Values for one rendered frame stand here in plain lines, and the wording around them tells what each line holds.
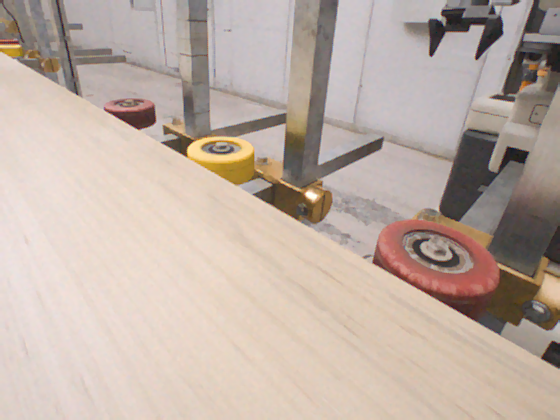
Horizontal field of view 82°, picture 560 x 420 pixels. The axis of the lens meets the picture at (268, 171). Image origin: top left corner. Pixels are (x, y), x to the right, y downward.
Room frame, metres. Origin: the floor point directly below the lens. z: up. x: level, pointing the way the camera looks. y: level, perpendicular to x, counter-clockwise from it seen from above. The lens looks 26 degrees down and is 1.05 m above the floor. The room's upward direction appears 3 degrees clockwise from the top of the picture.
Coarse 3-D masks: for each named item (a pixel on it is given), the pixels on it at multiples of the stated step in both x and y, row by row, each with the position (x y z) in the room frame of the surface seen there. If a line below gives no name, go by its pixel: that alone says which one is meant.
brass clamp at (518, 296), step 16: (448, 224) 0.28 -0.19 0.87; (480, 240) 0.26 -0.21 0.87; (512, 272) 0.21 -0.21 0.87; (544, 272) 0.22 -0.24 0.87; (496, 288) 0.22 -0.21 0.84; (512, 288) 0.21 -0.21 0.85; (528, 288) 0.20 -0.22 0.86; (544, 288) 0.20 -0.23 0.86; (496, 304) 0.21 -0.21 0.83; (512, 304) 0.21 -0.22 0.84; (528, 304) 0.20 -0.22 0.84; (544, 304) 0.20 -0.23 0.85; (512, 320) 0.20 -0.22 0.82; (528, 320) 0.20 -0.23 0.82; (544, 320) 0.19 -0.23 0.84
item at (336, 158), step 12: (348, 144) 0.59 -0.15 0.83; (360, 144) 0.59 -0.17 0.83; (372, 144) 0.61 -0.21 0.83; (324, 156) 0.52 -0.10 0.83; (336, 156) 0.52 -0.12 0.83; (348, 156) 0.55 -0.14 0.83; (360, 156) 0.58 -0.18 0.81; (324, 168) 0.50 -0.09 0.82; (336, 168) 0.53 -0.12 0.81; (252, 180) 0.42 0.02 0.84; (264, 180) 0.42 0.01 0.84; (252, 192) 0.38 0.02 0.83; (264, 192) 0.39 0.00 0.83
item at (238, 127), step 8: (272, 112) 0.79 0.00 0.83; (280, 112) 0.79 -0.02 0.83; (232, 120) 0.71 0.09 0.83; (240, 120) 0.71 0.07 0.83; (248, 120) 0.71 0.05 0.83; (256, 120) 0.72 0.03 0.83; (264, 120) 0.74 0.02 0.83; (272, 120) 0.76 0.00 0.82; (280, 120) 0.78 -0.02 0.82; (216, 128) 0.64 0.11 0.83; (224, 128) 0.66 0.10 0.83; (232, 128) 0.67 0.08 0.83; (240, 128) 0.69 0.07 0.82; (248, 128) 0.71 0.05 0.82; (256, 128) 0.73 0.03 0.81; (264, 128) 0.74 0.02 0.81; (160, 136) 0.58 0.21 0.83; (168, 136) 0.58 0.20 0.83; (176, 136) 0.58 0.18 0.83; (216, 136) 0.64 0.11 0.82; (224, 136) 0.66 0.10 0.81; (232, 136) 0.67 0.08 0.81; (168, 144) 0.56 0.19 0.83; (176, 144) 0.57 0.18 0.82
